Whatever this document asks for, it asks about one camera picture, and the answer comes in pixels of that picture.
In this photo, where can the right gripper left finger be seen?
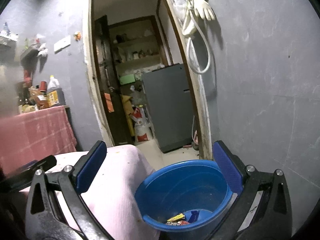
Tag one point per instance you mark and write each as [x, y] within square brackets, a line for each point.
[87, 166]

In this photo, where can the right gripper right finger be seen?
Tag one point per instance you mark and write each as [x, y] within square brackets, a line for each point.
[232, 168]

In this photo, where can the red yellow snack wrapper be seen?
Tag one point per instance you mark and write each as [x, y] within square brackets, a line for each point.
[177, 220]

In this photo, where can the pink floral tablecloth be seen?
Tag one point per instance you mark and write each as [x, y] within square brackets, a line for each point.
[108, 210]

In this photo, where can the red checked cloth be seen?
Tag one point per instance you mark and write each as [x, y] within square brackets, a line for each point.
[34, 136]

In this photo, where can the blue plastic basin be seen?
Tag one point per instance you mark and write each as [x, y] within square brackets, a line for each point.
[196, 188]

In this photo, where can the white red rice sack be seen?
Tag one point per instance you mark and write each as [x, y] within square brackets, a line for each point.
[141, 126]

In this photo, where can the yellow bag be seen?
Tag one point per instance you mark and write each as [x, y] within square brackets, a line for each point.
[128, 111]

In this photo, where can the large oil jug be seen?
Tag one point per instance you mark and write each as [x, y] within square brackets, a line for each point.
[55, 95]

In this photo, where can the red cup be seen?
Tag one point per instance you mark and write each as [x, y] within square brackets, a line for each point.
[43, 86]

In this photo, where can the green box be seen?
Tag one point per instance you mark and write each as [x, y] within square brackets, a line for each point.
[126, 79]

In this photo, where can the grey refrigerator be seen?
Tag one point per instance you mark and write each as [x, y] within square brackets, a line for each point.
[169, 106]

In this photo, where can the white rubber glove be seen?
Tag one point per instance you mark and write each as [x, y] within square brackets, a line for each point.
[201, 9]

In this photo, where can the wooden door frame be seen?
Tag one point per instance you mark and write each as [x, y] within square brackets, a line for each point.
[195, 82]

